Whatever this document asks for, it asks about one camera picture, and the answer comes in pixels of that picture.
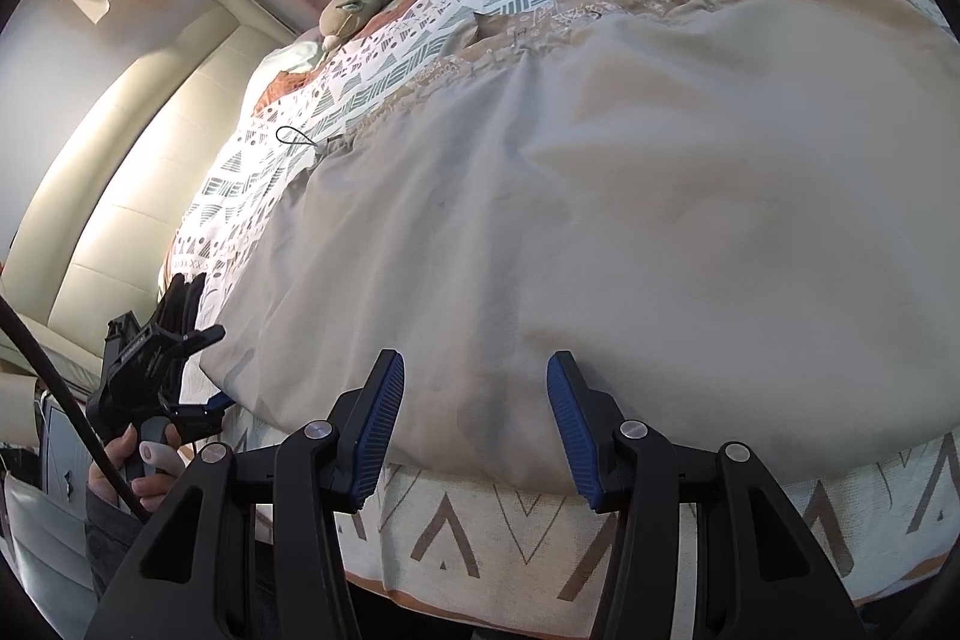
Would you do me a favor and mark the grey white bag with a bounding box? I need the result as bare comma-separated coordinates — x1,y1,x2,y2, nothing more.
0,377,98,611

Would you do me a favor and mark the person's left hand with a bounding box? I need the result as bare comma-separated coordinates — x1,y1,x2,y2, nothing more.
88,425,186,511

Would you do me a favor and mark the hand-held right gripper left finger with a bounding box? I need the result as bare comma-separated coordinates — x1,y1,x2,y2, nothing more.
84,349,406,640

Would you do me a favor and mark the patterned white blanket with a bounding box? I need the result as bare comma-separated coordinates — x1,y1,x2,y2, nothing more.
157,0,960,618

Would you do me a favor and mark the thick black cable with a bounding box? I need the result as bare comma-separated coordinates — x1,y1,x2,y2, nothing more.
0,295,151,525

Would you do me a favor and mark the white pillow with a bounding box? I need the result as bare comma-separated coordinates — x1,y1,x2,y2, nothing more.
247,40,327,116

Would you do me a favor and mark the person's left forearm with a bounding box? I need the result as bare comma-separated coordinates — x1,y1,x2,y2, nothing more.
84,486,155,603

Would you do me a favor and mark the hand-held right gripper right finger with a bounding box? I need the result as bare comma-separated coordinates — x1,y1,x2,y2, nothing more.
546,351,863,640

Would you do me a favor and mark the cream upholstered headboard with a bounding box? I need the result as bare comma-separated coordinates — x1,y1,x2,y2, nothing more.
0,0,301,401

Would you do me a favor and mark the large beige garment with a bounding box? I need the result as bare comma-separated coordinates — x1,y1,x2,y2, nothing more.
199,0,960,498

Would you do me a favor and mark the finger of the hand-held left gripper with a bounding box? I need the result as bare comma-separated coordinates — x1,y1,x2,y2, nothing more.
175,323,227,357
160,391,235,444

